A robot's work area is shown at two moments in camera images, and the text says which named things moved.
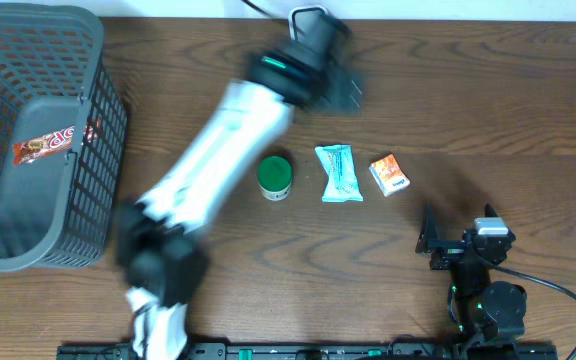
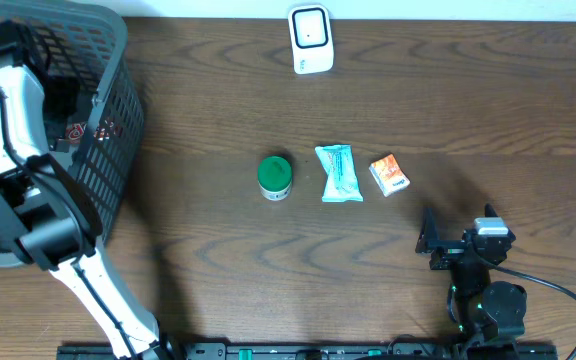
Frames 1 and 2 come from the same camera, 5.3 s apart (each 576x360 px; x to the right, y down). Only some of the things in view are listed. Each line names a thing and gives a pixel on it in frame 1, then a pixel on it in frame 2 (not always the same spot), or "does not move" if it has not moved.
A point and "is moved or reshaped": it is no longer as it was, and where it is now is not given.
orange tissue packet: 389,176 does not move
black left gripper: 329,63 -> 61,86
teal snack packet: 342,183 does not move
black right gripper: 449,250 does not move
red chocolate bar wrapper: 54,142 is moved or reshaped
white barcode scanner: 309,24 does not move
